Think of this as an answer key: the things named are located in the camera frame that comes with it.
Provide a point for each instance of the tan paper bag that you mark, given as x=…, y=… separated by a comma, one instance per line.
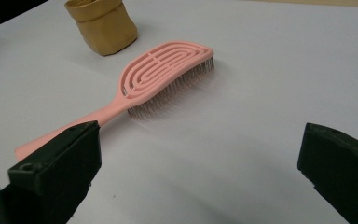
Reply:
x=105, y=25

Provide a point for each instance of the pink hairbrush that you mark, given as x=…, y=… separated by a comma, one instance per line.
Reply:
x=155, y=74

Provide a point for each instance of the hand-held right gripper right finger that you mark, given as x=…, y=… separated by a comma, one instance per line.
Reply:
x=341, y=168

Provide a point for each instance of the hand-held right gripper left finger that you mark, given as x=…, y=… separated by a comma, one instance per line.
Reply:
x=59, y=168

